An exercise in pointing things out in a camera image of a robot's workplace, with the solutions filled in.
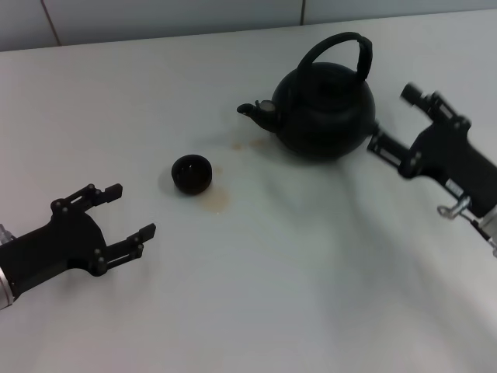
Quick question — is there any black round teapot with handle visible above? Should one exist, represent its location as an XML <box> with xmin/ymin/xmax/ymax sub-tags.
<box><xmin>236</xmin><ymin>32</ymin><xmax>377</xmax><ymax>162</ymax></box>

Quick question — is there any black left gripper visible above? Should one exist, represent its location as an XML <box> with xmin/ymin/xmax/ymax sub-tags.
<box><xmin>0</xmin><ymin>183</ymin><xmax>157</xmax><ymax>297</ymax></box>

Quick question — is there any silver right gripper cable plug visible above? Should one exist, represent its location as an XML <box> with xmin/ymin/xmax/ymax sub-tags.
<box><xmin>437</xmin><ymin>196</ymin><xmax>473</xmax><ymax>218</ymax></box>

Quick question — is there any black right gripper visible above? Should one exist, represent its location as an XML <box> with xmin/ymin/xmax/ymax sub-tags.
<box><xmin>367</xmin><ymin>82</ymin><xmax>497</xmax><ymax>218</ymax></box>

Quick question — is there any brown tea puddle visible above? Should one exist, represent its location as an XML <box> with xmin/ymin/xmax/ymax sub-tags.
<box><xmin>197</xmin><ymin>185</ymin><xmax>232</xmax><ymax>214</ymax></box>

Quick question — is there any small dark teacup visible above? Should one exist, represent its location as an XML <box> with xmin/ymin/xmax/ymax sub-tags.
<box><xmin>171</xmin><ymin>154</ymin><xmax>214</xmax><ymax>195</ymax></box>

